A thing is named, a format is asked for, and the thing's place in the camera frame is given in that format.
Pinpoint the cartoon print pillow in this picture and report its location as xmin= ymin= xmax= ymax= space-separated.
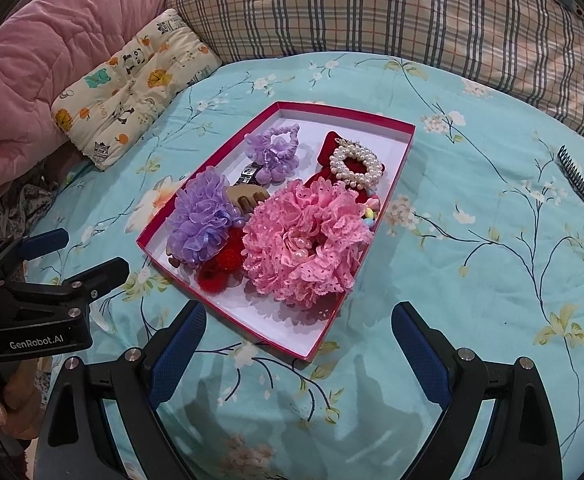
xmin=51 ymin=8 xmax=223 ymax=171

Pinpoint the small purple scrunchie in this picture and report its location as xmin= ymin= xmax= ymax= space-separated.
xmin=244 ymin=122 xmax=303 ymax=184

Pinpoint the person's left hand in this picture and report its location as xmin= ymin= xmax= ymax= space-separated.
xmin=0 ymin=359 xmax=49 ymax=442

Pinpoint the turquoise floral bedsheet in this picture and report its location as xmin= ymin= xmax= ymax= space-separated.
xmin=22 ymin=50 xmax=584 ymax=480

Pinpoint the red velvet bow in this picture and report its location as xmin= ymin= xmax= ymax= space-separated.
xmin=306 ymin=131 xmax=396 ymax=206

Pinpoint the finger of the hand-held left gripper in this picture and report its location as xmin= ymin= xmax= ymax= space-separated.
xmin=0 ymin=228 xmax=69 ymax=271
xmin=2 ymin=257 xmax=131 ymax=312

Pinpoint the pink quilt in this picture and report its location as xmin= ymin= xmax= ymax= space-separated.
xmin=0 ymin=0 xmax=199 ymax=192

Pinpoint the colourful bead bracelet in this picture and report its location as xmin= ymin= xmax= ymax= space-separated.
xmin=359 ymin=192 xmax=381 ymax=229

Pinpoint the large purple organza scrunchie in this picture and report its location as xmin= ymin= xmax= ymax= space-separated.
xmin=166 ymin=169 xmax=246 ymax=266

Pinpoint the plaid pillow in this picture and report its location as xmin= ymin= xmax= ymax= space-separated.
xmin=164 ymin=0 xmax=584 ymax=154

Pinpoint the red lace scrunchie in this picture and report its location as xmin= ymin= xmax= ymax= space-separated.
xmin=195 ymin=227 xmax=248 ymax=292

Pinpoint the dark patterned cloth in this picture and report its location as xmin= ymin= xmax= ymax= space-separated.
xmin=0 ymin=162 xmax=71 ymax=242

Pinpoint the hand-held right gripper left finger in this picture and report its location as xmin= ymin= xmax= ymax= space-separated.
xmin=34 ymin=300 xmax=208 ymax=480

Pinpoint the pearl bead hair tie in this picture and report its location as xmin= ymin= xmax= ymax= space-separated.
xmin=328 ymin=141 xmax=384 ymax=187

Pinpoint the brown hair claw clip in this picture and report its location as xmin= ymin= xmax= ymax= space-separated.
xmin=224 ymin=184 xmax=272 ymax=217

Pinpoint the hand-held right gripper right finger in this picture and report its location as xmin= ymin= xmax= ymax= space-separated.
xmin=391 ymin=301 xmax=564 ymax=480

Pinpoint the pink lace scrunchie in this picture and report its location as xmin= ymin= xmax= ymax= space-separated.
xmin=242 ymin=179 xmax=376 ymax=309

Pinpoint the red shallow box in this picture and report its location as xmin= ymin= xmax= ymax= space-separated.
xmin=136 ymin=101 xmax=417 ymax=363

